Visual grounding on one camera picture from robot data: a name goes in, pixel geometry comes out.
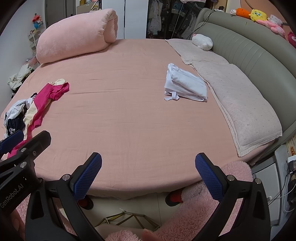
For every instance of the white wardrobe door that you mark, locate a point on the white wardrobe door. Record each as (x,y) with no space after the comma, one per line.
(136,16)

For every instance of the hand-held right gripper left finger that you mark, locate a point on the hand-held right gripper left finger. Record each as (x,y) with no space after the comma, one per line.
(89,176)

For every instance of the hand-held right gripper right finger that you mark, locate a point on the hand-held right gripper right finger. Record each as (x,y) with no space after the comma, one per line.
(209,178)

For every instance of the yellow plush toy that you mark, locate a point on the yellow plush toy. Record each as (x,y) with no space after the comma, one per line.
(257,15)

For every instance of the pink bed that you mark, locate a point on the pink bed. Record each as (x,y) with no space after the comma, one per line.
(127,115)

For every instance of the grey door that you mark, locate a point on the grey door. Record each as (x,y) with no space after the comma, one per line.
(57,14)

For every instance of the white cat plush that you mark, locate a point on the white cat plush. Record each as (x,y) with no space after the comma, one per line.
(275,19)

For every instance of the black charger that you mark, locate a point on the black charger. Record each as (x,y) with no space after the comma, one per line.
(291,166)

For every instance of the white folded garment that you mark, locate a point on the white folded garment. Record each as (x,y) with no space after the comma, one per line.
(185,83)

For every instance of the pile of clothes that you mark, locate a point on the pile of clothes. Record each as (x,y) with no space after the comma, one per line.
(20,74)

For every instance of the grey padded headboard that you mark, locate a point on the grey padded headboard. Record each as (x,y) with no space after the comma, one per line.
(254,51)

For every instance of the pink fluffy pajamas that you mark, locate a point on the pink fluffy pajamas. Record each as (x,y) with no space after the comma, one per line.
(203,208)

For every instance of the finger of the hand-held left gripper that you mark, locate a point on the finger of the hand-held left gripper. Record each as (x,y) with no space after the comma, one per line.
(11,140)
(39,142)

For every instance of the white nightstand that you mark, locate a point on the white nightstand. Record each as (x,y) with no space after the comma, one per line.
(266,176)

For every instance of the pink plush toy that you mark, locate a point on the pink plush toy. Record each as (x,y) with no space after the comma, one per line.
(272,27)

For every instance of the cardboard box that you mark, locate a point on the cardboard box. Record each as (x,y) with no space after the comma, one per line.
(89,9)

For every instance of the magenta garment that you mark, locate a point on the magenta garment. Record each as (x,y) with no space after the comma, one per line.
(44,99)

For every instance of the red blue wall toy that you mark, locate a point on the red blue wall toy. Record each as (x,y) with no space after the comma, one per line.
(37,19)

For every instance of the orange carrot plush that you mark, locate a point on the orange carrot plush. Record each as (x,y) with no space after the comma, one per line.
(242,12)

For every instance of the beige checked blanket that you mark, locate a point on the beige checked blanket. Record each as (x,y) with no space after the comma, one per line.
(242,104)

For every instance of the pink rolled blanket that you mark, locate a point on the pink rolled blanket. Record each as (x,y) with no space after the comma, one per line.
(76,34)

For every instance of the white shelf rack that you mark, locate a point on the white shelf rack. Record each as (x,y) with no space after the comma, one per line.
(32,44)

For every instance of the red plush toy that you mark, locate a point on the red plush toy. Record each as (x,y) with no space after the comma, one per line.
(292,38)

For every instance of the red black slipper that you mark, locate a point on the red black slipper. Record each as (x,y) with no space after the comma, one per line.
(84,204)
(173,198)

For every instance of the white plush toy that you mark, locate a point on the white plush toy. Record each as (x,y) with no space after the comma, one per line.
(203,41)

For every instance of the dark open wardrobe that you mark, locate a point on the dark open wardrobe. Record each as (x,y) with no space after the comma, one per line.
(161,18)

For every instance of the white grey garment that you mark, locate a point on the white grey garment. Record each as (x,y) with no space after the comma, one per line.
(13,109)

